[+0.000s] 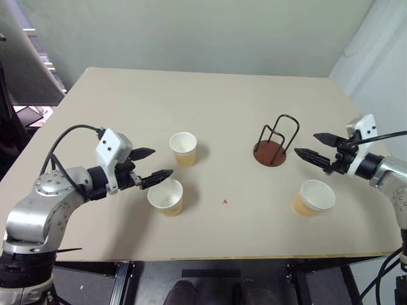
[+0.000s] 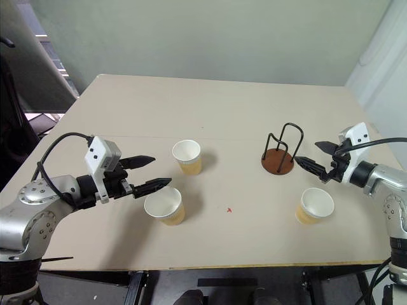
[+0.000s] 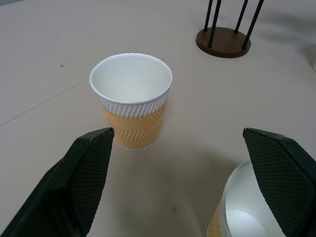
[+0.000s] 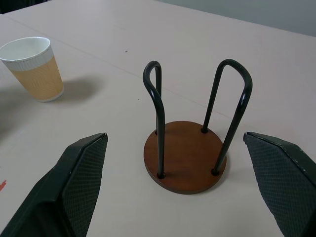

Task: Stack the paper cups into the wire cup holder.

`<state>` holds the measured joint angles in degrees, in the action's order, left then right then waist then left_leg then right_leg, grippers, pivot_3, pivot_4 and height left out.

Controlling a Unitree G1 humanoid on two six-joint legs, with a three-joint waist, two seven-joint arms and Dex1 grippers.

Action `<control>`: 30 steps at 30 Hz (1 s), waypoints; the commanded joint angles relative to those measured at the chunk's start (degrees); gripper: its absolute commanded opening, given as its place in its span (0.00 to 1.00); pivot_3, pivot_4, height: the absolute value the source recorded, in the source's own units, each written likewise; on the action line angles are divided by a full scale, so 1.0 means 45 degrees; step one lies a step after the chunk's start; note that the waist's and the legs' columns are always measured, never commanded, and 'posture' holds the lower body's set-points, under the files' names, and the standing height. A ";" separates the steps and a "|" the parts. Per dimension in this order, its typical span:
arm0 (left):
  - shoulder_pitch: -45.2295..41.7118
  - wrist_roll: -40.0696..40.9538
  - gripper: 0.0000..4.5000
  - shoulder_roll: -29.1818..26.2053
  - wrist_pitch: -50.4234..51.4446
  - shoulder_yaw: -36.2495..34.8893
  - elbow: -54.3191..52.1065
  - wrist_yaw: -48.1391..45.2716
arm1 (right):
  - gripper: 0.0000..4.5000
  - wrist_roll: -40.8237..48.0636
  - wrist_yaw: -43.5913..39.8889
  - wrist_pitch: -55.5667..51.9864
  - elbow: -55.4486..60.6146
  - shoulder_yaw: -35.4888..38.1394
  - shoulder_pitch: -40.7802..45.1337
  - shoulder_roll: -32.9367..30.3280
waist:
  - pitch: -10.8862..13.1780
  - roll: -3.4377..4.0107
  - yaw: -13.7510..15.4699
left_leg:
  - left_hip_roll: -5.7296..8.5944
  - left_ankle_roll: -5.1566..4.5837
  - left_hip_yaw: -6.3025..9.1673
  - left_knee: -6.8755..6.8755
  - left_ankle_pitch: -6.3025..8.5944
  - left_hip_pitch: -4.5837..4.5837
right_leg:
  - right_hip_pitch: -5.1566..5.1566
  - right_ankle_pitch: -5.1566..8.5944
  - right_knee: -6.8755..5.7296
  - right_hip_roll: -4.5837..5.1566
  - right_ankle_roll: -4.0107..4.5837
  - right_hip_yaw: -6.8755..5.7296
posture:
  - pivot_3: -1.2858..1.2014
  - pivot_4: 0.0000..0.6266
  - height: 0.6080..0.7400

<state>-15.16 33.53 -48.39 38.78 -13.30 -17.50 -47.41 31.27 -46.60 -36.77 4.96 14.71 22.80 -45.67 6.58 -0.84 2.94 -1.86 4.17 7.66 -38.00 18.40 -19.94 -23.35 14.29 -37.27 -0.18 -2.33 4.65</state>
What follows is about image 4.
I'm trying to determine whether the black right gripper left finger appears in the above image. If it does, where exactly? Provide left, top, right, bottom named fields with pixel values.
left=0, top=132, right=109, bottom=237

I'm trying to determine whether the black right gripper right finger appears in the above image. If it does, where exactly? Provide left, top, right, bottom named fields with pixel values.
left=243, top=131, right=316, bottom=237

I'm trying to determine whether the orange ribbed paper cup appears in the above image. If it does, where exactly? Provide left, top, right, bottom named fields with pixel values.
left=0, top=37, right=65, bottom=103

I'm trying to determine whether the wooden base wire cup holder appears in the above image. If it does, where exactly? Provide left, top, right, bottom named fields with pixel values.
left=143, top=58, right=253, bottom=196

